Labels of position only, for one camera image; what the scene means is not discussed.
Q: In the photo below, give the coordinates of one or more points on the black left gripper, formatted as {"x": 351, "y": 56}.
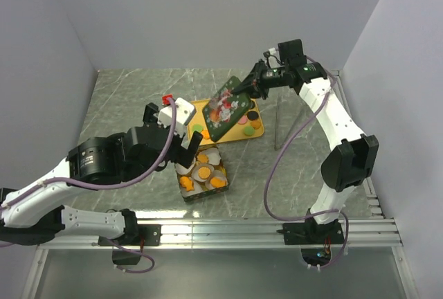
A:
{"x": 185, "y": 156}

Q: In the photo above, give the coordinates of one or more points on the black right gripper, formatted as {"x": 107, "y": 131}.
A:
{"x": 255, "y": 77}

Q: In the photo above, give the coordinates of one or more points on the orange leaf cookie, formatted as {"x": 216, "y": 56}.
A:
{"x": 202, "y": 158}

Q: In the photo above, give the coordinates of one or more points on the round biscuit cookie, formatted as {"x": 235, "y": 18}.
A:
{"x": 204, "y": 173}

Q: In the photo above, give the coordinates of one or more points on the gold tin lid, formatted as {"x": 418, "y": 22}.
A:
{"x": 225, "y": 109}

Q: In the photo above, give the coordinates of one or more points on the metal tongs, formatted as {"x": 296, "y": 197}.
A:
{"x": 289, "y": 113}

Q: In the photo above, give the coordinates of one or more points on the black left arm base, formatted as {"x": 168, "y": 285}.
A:
{"x": 147, "y": 235}

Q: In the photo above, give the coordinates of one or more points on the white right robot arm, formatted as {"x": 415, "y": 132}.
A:
{"x": 352, "y": 152}

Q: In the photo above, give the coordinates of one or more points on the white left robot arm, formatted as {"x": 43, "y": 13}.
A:
{"x": 37, "y": 214}

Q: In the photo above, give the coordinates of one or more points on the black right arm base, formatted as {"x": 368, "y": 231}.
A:
{"x": 311, "y": 233}

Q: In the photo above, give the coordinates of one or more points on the white paper cup back-left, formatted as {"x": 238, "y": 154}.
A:
{"x": 181, "y": 170}

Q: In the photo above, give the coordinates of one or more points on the white paper cup centre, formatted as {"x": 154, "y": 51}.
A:
{"x": 194, "y": 173}

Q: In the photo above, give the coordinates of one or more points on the white paper cup back-right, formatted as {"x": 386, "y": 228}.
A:
{"x": 213, "y": 155}

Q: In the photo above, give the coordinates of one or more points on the green christmas cookie tin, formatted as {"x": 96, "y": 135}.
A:
{"x": 206, "y": 192}

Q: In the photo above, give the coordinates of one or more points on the white paper cup front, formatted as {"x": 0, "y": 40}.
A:
{"x": 197, "y": 190}

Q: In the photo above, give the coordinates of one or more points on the green sandwich cookie left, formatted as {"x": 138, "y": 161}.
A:
{"x": 197, "y": 128}

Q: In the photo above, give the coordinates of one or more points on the green sandwich cookie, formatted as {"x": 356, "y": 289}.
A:
{"x": 248, "y": 131}
{"x": 197, "y": 128}

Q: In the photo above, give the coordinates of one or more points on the black sandwich cookie lower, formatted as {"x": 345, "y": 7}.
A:
{"x": 252, "y": 115}

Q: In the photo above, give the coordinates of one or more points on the white paper cup right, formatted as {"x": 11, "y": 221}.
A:
{"x": 216, "y": 173}

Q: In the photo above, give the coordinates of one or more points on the pink sandwich cookie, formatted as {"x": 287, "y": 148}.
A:
{"x": 243, "y": 120}

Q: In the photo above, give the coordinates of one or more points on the yellow plastic tray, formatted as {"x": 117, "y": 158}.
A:
{"x": 234, "y": 134}

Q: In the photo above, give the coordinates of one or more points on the swirl butter cookie right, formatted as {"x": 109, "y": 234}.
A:
{"x": 256, "y": 124}

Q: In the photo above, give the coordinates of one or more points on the green sandwich cookie right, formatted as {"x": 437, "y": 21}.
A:
{"x": 248, "y": 131}

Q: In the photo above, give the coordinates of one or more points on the red emergency button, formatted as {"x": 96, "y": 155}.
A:
{"x": 166, "y": 99}

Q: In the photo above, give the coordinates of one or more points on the aluminium mounting rail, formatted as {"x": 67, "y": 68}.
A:
{"x": 262, "y": 233}

